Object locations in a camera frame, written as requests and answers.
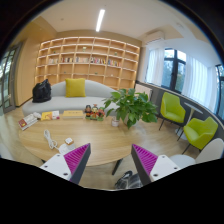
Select green potted plant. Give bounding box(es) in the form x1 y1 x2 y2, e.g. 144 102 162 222
104 88 157 128

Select black bag on sofa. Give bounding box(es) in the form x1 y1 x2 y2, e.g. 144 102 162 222
32 79 51 103

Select white curtain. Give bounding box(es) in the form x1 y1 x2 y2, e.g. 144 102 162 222
146 48 165 86
182 56 217 112

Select colourful figurine toys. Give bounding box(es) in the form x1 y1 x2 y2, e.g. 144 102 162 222
84 104 105 121

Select ceiling light strip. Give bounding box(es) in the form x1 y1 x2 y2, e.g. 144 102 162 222
96 9 105 32

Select white chair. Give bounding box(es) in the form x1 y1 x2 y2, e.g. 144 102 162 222
170 138 224 169

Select black bag on floor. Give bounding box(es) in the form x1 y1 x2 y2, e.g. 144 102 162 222
115 171 142 189

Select lime green chair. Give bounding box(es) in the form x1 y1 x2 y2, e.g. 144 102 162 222
182 117 218 150
160 92 186 126

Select white power strip with charger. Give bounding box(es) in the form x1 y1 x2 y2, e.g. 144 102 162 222
59 138 75 155

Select gripper right finger magenta ridged pad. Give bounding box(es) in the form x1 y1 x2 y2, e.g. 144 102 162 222
130 143 181 187

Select dark framed window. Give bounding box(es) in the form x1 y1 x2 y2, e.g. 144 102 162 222
162 48 186 93

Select yellow cushion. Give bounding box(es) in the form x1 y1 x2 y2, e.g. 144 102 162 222
65 78 85 97

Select lime green chair near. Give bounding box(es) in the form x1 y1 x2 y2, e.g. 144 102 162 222
182 117 218 150

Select white air conditioner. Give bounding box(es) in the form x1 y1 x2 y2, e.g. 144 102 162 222
143 31 164 45

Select glass door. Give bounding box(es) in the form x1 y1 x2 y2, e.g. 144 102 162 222
0 43 22 113

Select white charger cable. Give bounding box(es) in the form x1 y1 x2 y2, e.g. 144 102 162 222
43 128 60 150

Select gripper left finger magenta ridged pad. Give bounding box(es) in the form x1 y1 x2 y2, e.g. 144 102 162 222
39 142 92 185

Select lime green chair far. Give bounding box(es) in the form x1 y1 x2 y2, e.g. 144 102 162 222
160 92 186 126

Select white curtain right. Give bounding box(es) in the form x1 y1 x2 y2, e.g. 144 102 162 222
182 56 217 112

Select light grey sofa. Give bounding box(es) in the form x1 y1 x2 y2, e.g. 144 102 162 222
22 80 113 116

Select yellow and white booklet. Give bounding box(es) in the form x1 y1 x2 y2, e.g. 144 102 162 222
41 111 60 121

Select round wooden table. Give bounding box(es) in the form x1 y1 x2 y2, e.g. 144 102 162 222
19 117 184 166

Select wooden bookshelf wall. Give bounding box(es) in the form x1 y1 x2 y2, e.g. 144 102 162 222
35 37 140 90

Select white curtain left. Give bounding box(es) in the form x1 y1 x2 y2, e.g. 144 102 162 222
146 48 165 86

